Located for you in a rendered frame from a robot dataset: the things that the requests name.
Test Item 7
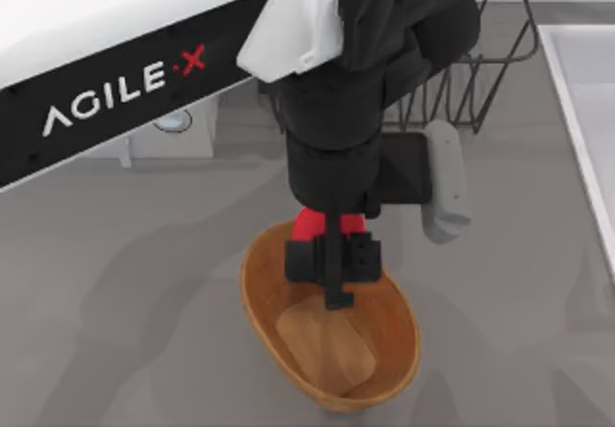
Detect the black wire rack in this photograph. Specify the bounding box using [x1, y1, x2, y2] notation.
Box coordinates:
[382, 0, 538, 136]

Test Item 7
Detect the brown wooden basket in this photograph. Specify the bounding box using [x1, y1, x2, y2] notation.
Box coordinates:
[239, 219, 423, 416]

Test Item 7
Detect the red object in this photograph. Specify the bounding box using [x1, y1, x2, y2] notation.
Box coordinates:
[291, 207, 368, 246]

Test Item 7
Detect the pale grey rounded box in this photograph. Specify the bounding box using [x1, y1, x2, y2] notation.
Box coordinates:
[421, 118, 474, 247]

